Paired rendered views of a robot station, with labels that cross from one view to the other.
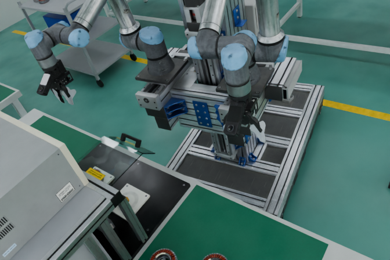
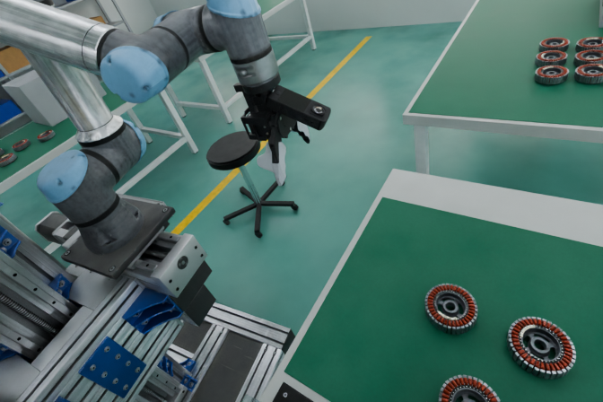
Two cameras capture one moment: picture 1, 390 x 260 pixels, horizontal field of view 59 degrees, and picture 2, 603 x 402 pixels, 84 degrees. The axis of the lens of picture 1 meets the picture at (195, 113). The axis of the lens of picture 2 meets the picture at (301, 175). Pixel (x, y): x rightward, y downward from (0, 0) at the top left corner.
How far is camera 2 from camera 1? 1.05 m
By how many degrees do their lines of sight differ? 67
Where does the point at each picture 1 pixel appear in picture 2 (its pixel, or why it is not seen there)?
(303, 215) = (278, 318)
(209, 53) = (175, 54)
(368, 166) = (232, 250)
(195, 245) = (412, 353)
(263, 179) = (228, 350)
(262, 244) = (393, 255)
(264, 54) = (124, 153)
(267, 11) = (82, 74)
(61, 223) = not seen: outside the picture
